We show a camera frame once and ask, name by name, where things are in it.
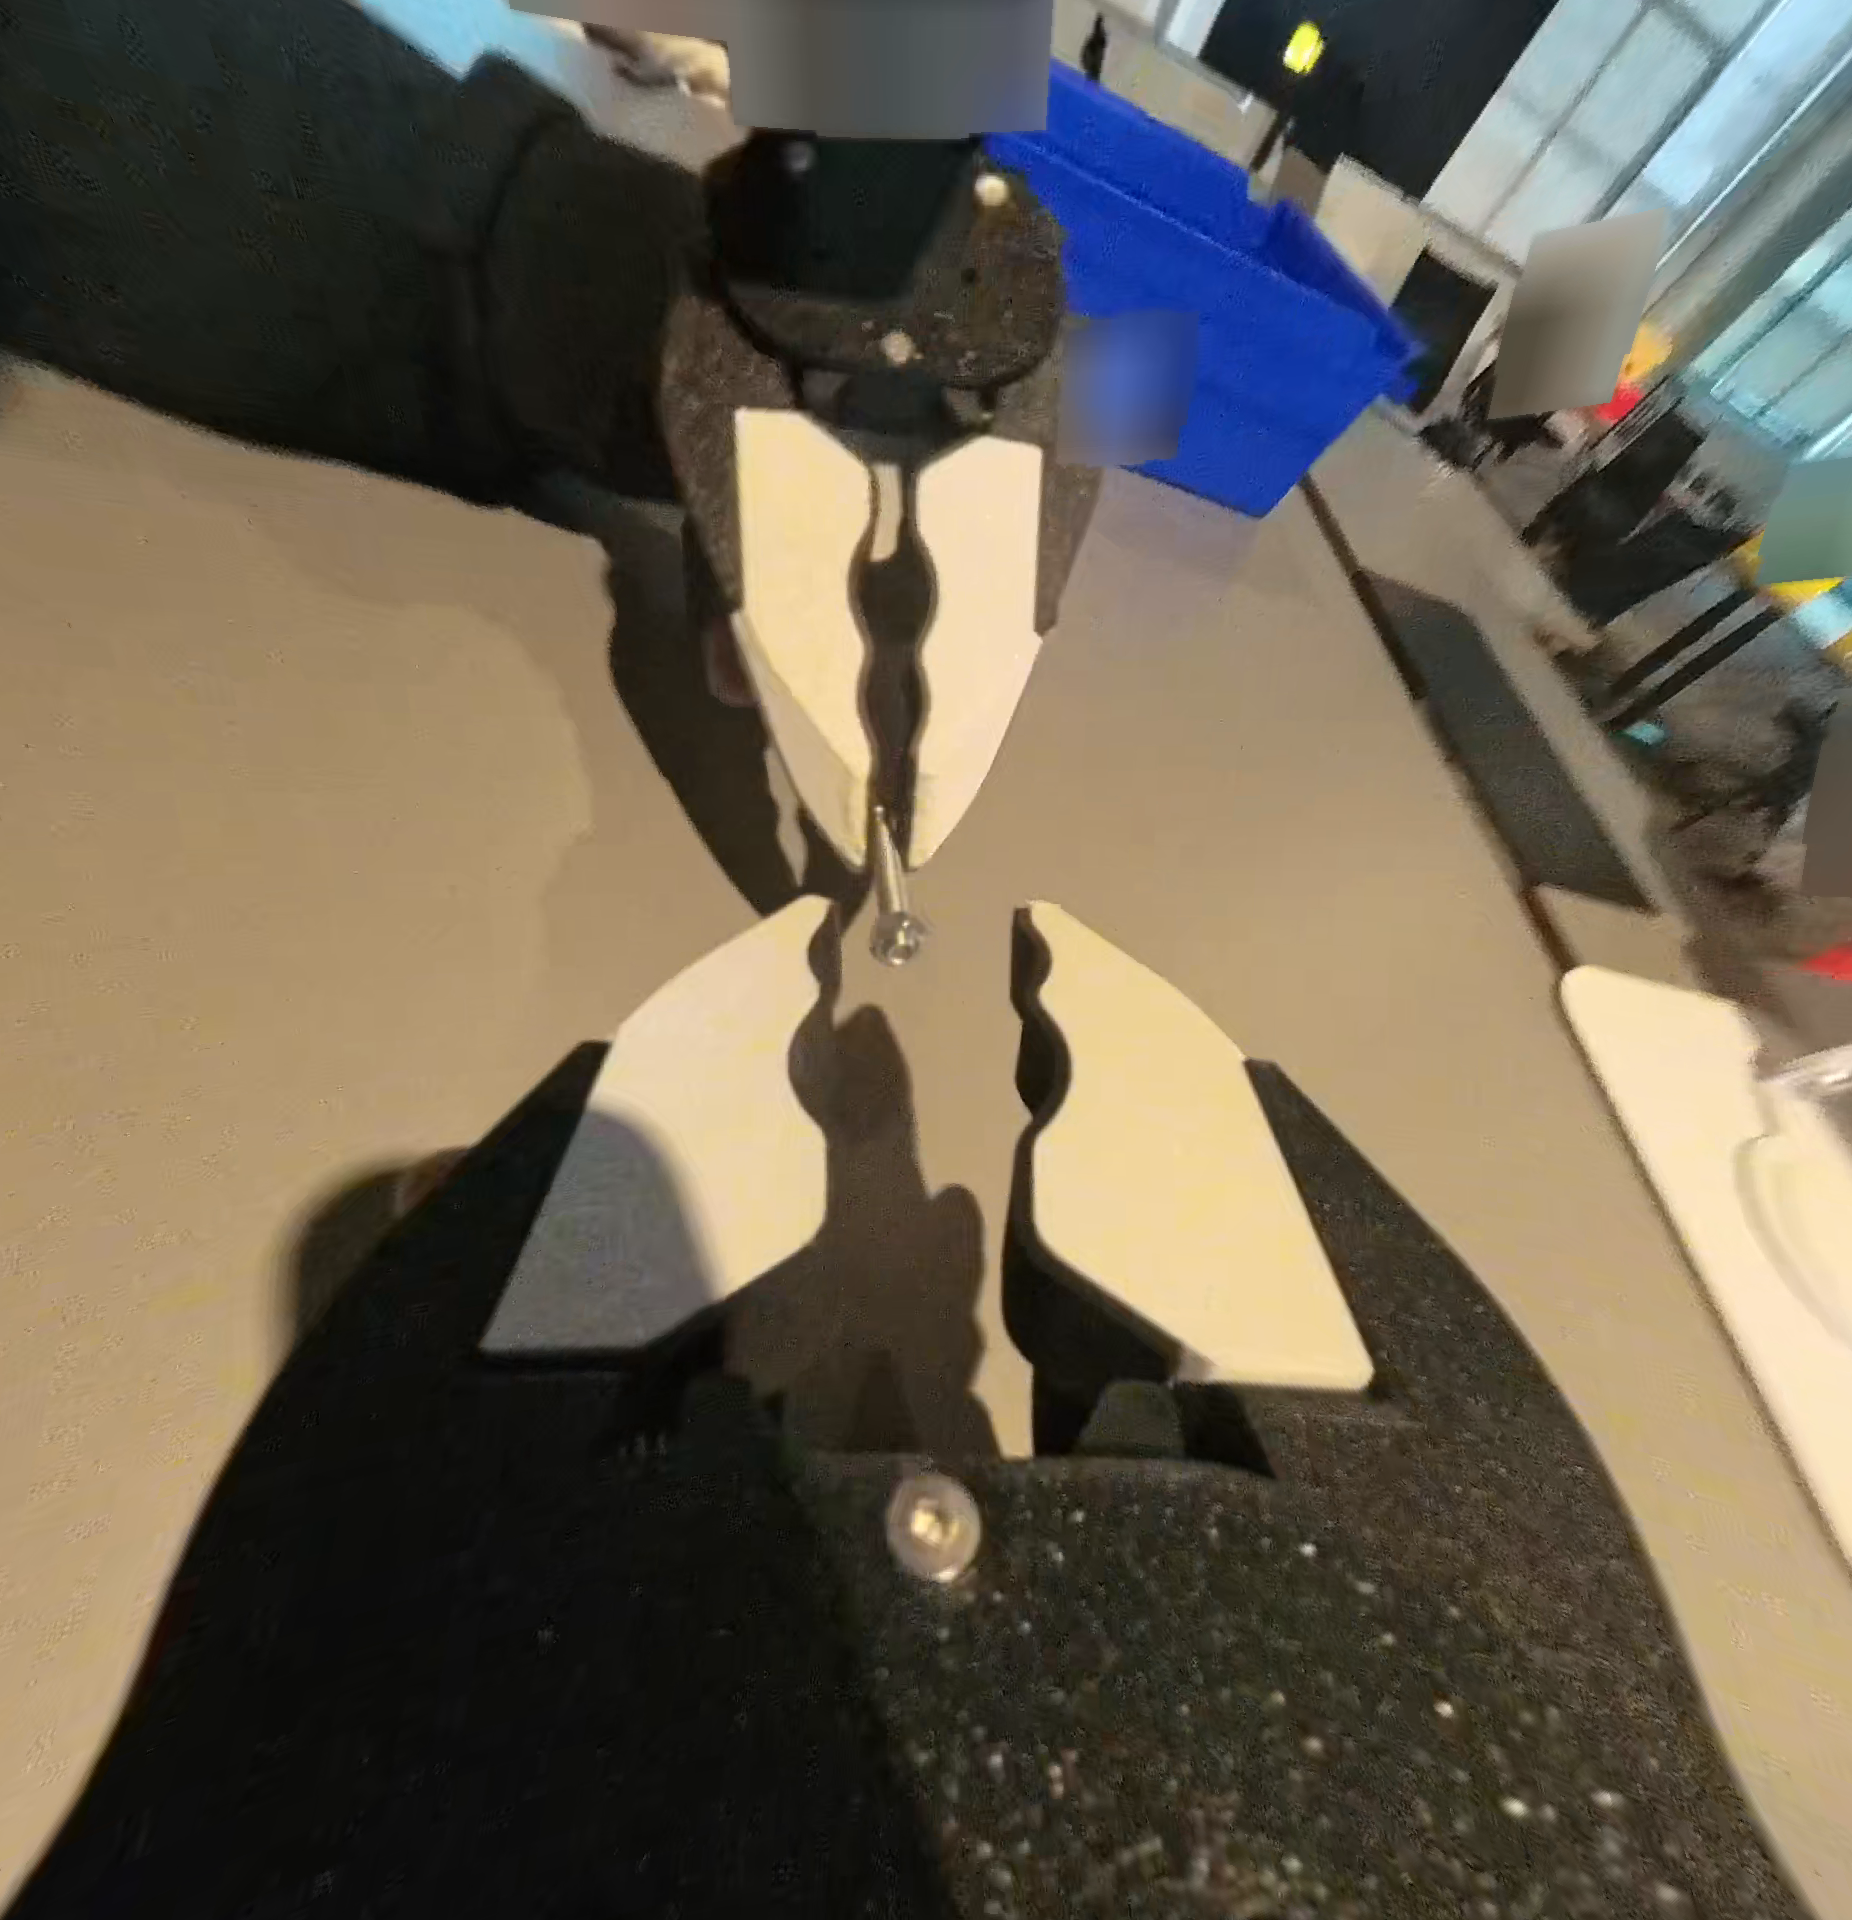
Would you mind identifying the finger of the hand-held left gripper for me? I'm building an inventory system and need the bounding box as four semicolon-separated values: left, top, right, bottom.
898;444;1045;865
731;407;886;874

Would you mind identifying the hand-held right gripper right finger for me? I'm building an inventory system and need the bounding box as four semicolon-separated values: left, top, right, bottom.
1003;900;1378;1457

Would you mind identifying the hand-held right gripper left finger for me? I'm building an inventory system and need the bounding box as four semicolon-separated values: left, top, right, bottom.
480;898;843;1447

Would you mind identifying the person's left forearm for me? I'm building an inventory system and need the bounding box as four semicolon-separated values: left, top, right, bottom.
0;0;719;512

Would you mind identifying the blue plastic bin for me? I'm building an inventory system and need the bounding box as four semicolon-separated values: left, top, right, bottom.
1045;59;1277;249
984;129;1431;521

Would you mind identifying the beige chair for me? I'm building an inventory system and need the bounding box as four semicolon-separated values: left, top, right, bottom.
1316;161;1433;294

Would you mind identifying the white base board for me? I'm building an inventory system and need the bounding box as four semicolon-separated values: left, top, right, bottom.
1555;964;1852;1610

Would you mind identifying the black television on stand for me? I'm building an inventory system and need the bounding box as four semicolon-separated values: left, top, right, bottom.
1195;0;1560;185

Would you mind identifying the black desk mat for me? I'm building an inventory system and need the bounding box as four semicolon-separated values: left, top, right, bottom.
1364;573;1657;912

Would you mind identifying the clear acrylic stand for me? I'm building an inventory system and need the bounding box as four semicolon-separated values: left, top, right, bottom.
1735;1032;1852;1355

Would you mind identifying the black chair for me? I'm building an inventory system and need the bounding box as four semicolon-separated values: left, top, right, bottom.
1524;402;1770;634

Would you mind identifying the yellow red storage bin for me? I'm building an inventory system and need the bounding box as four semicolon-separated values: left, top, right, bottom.
1594;319;1679;432

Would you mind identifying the large window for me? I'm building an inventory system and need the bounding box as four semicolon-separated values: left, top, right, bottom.
1423;0;1852;454

